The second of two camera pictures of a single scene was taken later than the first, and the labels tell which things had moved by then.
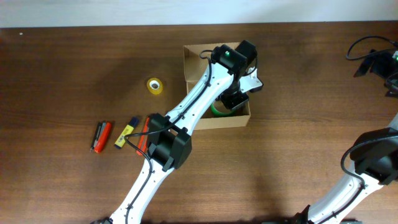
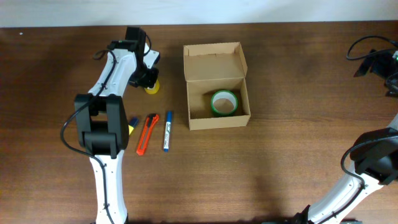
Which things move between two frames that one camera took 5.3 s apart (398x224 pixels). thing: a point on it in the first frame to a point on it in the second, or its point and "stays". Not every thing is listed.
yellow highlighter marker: x=133 y=122 stays
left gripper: x=234 y=102 to x=150 y=80
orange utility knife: x=143 y=143 stays
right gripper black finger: x=364 y=67 stays
